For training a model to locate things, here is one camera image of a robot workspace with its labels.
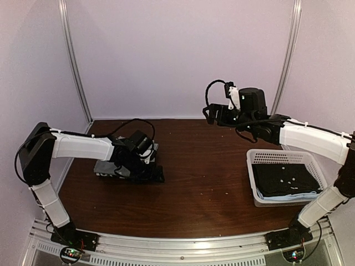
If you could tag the right circuit board with LEDs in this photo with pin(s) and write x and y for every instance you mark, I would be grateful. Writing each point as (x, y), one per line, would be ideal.
(294, 255)

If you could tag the front aluminium rail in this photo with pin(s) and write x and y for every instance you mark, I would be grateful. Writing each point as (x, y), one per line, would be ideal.
(245, 249)

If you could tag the black shirt in basket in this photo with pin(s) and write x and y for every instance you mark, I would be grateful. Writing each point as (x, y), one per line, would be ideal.
(274, 180)

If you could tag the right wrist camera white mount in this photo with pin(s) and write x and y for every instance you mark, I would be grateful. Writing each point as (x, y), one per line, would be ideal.
(232, 94)

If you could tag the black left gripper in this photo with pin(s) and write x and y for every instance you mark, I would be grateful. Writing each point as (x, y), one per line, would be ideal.
(149, 177)

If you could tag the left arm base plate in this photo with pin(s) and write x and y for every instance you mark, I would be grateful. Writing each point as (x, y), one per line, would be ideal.
(75, 238)

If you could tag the light blue shirt in basket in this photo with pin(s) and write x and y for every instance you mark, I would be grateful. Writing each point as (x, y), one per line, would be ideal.
(288, 198)

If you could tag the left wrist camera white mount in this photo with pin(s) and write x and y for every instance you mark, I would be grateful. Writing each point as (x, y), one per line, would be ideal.
(145, 157)

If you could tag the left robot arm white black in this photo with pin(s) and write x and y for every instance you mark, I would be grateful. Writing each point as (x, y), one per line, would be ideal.
(36, 156)

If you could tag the left aluminium frame post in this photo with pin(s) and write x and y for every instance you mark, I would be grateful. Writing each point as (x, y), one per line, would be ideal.
(63, 12)

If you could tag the grey long sleeve shirt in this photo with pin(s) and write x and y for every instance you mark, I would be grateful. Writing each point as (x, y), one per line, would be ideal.
(111, 170)

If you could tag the left circuit board with LEDs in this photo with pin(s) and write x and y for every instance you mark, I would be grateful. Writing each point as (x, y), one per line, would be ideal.
(70, 255)

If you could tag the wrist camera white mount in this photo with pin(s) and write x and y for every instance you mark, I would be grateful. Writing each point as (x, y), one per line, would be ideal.
(145, 157)
(232, 94)

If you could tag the black white plaid shirt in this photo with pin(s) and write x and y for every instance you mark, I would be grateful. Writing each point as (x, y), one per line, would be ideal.
(112, 175)

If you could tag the aluminium frame post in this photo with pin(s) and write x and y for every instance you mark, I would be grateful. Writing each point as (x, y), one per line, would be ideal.
(63, 12)
(291, 44)

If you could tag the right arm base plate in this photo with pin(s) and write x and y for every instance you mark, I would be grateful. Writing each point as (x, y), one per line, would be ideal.
(293, 235)

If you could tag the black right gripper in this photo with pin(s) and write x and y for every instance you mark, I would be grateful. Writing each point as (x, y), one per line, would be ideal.
(214, 108)

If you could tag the circuit board with leds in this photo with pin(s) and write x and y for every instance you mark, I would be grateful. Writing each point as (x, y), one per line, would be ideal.
(70, 255)
(294, 255)

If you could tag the right aluminium frame post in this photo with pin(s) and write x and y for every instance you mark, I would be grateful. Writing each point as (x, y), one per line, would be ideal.
(291, 44)

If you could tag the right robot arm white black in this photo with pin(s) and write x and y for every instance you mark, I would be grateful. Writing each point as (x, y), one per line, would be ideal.
(336, 146)

